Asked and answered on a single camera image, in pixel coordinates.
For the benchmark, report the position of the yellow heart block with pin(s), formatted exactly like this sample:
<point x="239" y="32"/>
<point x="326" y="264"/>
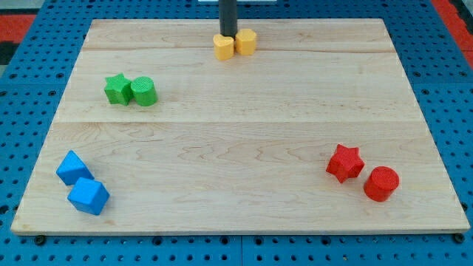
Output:
<point x="223" y="47"/>

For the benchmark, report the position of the yellow pentagon block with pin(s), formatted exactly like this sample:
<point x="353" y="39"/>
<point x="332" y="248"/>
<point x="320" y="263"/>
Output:
<point x="246" y="41"/>

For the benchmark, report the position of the wooden board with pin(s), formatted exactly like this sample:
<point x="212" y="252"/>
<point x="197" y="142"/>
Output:
<point x="240" y="147"/>

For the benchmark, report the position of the green cylinder block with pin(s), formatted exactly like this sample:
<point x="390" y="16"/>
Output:
<point x="144" y="91"/>

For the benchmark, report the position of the red star block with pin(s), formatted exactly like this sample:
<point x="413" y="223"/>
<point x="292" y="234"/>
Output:
<point x="345" y="163"/>

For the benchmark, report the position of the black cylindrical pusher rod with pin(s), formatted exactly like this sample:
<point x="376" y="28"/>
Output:
<point x="228" y="17"/>

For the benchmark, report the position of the green star block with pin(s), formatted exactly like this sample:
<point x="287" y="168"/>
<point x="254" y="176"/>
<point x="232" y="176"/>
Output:
<point x="118" y="89"/>

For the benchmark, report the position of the red cylinder block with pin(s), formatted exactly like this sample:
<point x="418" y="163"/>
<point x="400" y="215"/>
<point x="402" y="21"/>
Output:
<point x="381" y="183"/>

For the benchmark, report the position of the blue cube block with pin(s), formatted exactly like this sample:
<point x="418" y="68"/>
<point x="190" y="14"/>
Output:
<point x="89" y="196"/>

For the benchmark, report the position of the blue triangle block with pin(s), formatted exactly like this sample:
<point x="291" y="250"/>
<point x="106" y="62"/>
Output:
<point x="72" y="168"/>

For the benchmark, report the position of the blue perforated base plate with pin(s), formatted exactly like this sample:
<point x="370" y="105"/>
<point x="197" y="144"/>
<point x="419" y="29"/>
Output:
<point x="36" y="76"/>

